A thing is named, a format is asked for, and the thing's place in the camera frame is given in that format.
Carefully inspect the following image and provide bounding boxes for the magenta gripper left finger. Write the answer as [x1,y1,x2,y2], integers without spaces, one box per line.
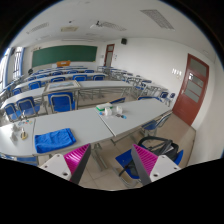
[41,144,91,184]

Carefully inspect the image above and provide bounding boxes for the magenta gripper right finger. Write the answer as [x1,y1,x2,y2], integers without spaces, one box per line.
[131,144,180,185]

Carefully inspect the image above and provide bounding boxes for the blue folded towel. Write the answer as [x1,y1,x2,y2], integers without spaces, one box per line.
[34,128,76,154]

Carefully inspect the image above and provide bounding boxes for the white desk with towel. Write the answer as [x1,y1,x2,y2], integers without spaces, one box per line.
[33,108,112,155]

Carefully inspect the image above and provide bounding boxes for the blue chair under bag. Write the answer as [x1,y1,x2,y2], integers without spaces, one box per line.
[116,146,183,179]

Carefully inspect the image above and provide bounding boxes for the blue chair right aisle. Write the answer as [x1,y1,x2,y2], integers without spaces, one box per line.
[141,114,170,137]

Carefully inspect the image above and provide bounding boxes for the white desk right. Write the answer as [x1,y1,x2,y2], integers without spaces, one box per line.
[96,99,170,137]

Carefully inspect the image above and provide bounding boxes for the small bottle on desk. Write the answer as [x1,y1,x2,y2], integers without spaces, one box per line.
[20,127,28,140]

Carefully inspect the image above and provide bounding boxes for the blue chair centre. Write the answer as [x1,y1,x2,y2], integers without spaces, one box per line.
[48,92,75,113]

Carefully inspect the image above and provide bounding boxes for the white cup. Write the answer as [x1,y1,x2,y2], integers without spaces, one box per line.
[105,107,112,116]

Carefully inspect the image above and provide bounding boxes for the green white box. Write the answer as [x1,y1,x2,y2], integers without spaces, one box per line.
[96,103,113,111]

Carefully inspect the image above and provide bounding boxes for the red front door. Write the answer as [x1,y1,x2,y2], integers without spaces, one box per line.
[173,54,209,126]

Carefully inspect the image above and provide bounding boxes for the red door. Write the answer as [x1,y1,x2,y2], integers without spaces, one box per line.
[104,44,115,67]
[173,54,209,126]

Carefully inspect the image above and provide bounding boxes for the blue chair far left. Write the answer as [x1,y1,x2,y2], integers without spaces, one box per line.
[4,103,21,121]

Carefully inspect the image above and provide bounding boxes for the framed board on desk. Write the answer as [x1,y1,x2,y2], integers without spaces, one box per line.
[44,80,80,93]

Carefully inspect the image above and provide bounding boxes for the wooden lectern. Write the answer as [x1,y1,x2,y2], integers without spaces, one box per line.
[56,60,71,67]

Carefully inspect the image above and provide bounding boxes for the green chalkboard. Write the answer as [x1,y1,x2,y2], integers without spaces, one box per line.
[32,45,97,67]

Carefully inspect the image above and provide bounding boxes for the red far door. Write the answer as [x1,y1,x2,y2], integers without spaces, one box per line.
[104,44,115,67]

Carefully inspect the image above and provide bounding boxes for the ceiling projector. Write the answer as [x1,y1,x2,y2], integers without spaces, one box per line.
[90,21,103,29]

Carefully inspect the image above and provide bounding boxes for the wall speaker black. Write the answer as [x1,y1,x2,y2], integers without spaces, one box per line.
[121,38,127,45]

